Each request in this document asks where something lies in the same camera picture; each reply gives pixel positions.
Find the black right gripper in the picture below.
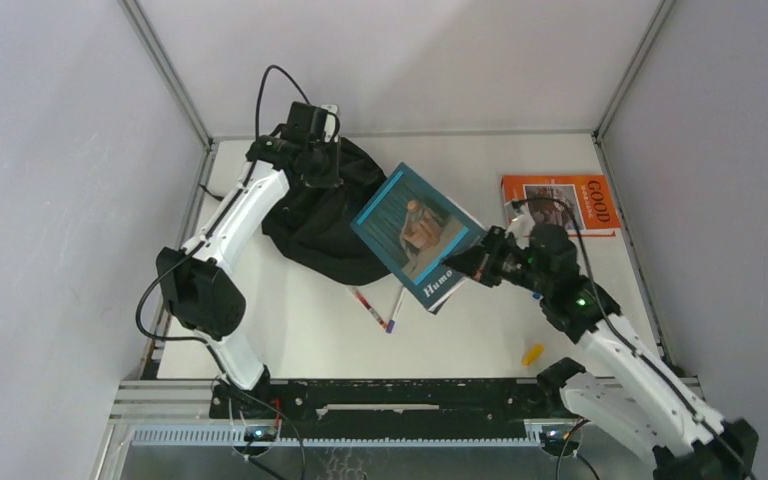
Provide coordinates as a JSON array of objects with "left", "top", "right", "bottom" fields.
[{"left": 442, "top": 224, "right": 550, "bottom": 295}]

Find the teal hardcover book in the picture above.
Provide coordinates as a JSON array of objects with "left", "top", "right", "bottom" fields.
[{"left": 351, "top": 163, "right": 486, "bottom": 314}]

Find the black backpack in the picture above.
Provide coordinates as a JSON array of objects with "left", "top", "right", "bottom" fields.
[{"left": 261, "top": 138, "right": 390, "bottom": 286}]

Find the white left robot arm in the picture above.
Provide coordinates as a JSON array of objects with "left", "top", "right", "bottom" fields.
[{"left": 154, "top": 102, "right": 342, "bottom": 417}]

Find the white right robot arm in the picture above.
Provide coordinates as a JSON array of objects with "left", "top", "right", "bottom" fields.
[{"left": 443, "top": 224, "right": 759, "bottom": 479}]

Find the purple marker pen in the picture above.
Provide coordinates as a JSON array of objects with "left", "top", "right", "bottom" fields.
[{"left": 385, "top": 286, "right": 407, "bottom": 334}]

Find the red marker pen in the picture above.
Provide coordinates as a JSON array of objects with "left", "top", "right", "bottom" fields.
[{"left": 348, "top": 286, "right": 389, "bottom": 331}]

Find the orange book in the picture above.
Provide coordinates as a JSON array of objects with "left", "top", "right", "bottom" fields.
[{"left": 500, "top": 174, "right": 621, "bottom": 237}]

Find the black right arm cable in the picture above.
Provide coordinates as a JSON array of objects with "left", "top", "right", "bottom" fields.
[{"left": 509, "top": 196, "right": 760, "bottom": 480}]

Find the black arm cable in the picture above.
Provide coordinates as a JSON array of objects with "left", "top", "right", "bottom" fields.
[
  {"left": 509, "top": 196, "right": 760, "bottom": 480},
  {"left": 135, "top": 64, "right": 342, "bottom": 480}
]

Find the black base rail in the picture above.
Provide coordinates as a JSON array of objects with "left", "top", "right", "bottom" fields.
[{"left": 209, "top": 378, "right": 575, "bottom": 442}]

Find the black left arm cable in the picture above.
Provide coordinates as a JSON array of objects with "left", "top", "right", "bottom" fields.
[{"left": 135, "top": 64, "right": 342, "bottom": 480}]

